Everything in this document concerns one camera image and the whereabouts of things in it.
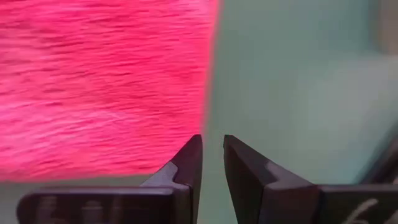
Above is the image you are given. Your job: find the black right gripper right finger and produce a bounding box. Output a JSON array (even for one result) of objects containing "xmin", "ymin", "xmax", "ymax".
[{"xmin": 223, "ymin": 134, "xmax": 322, "ymax": 224}]

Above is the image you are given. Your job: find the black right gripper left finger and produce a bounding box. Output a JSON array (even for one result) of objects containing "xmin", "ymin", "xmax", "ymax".
[{"xmin": 139, "ymin": 134, "xmax": 204, "ymax": 224}]

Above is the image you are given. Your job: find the pink microfiber towel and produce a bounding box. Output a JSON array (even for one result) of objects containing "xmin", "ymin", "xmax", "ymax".
[{"xmin": 0, "ymin": 0, "xmax": 222, "ymax": 183}]

